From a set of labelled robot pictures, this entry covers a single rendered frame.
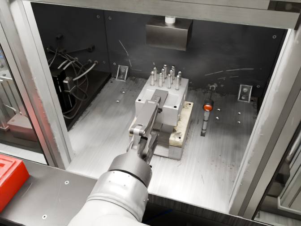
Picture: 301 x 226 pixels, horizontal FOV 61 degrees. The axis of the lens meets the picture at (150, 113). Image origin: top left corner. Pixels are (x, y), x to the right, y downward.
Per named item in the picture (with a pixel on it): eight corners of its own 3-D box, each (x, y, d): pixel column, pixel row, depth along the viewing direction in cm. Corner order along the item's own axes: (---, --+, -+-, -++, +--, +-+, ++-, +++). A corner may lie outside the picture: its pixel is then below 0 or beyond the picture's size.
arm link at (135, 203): (139, 209, 35) (151, 174, 39) (79, 192, 37) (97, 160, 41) (140, 238, 41) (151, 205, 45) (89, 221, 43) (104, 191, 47)
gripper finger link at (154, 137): (147, 161, 47) (146, 167, 48) (162, 132, 57) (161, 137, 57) (127, 156, 48) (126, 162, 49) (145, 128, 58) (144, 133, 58)
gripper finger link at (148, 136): (126, 154, 48) (126, 150, 46) (144, 106, 53) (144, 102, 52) (147, 158, 47) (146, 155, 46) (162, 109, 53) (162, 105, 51)
